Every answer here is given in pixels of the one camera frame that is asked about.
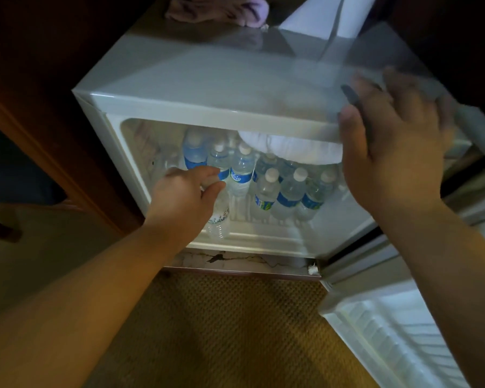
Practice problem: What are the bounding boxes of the person's right hand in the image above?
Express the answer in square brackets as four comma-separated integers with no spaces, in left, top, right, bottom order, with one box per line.
[337,66,456,218]

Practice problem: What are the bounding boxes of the person's left hand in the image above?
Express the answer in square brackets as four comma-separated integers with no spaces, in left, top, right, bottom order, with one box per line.
[145,165,226,255]

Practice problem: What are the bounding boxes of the clear floral label water bottle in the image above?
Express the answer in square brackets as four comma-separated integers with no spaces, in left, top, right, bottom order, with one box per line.
[201,175,232,240]

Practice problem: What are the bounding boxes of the person's left forearm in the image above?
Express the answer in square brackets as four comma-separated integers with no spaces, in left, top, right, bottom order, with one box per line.
[0,222,195,388]

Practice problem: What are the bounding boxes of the person's right forearm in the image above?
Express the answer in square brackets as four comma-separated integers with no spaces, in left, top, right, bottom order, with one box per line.
[371,200,485,388]

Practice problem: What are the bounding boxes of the group of blue label bottles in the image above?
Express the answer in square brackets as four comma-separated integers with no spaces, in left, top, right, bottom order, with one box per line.
[154,126,341,223]

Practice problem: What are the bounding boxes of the white frosted freezer compartment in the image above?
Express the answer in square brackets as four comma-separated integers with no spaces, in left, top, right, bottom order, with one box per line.
[238,130,344,166]

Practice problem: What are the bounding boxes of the white mini fridge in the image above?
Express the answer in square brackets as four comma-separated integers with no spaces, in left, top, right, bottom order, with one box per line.
[72,21,485,281]

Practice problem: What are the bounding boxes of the white paper sheet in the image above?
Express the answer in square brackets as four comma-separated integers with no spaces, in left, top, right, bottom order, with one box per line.
[278,0,379,40]

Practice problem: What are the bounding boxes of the pink cloth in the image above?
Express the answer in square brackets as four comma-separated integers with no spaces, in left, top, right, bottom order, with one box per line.
[164,0,270,29]

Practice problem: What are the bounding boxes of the brown wooden cabinet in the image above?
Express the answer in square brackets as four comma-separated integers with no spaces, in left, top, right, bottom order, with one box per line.
[0,0,174,239]

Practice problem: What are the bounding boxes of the white fridge door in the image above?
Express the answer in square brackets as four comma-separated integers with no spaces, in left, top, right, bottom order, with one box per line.
[318,105,485,388]

